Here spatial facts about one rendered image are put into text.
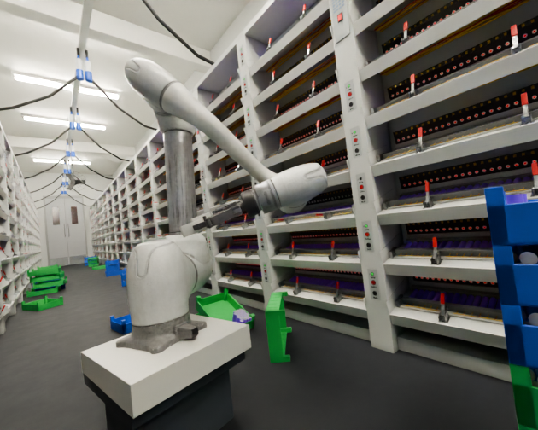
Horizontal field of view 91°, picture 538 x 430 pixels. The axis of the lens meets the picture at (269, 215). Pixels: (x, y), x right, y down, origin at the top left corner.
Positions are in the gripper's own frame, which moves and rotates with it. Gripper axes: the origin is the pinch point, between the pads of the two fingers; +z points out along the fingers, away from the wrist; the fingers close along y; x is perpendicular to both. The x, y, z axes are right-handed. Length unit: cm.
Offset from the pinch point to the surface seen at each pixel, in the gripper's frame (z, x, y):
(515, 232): -50, 12, 45
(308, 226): -40, 26, -52
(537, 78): -115, -4, -3
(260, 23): -60, -88, -92
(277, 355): -6, 62, -19
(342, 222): -52, 26, -35
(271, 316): -9, 47, -22
